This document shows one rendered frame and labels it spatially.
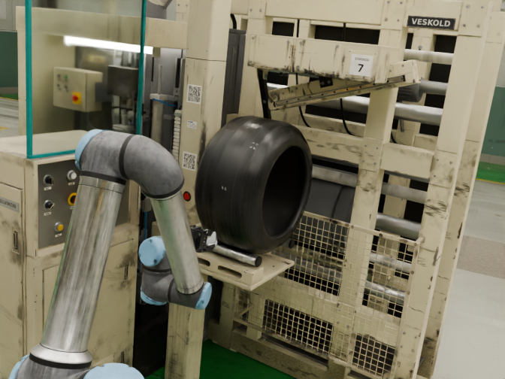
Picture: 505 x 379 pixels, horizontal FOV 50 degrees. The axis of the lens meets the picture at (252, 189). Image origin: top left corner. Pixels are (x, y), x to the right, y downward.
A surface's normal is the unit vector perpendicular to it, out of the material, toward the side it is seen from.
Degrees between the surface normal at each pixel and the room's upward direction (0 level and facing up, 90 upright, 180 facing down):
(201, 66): 90
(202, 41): 90
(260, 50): 90
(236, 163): 61
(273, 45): 90
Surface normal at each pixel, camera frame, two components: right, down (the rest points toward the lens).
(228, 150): -0.37, -0.45
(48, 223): 0.84, 0.22
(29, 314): -0.54, 0.17
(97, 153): -0.26, -0.15
